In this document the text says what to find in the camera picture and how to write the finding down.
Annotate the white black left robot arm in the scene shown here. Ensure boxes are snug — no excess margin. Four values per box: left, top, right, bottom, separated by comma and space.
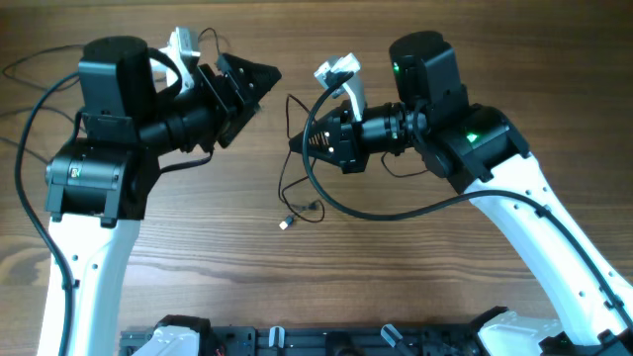
38, 36, 281, 355

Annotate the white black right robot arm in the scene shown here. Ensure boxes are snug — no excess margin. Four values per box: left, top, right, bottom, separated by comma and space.
289, 31, 632, 355

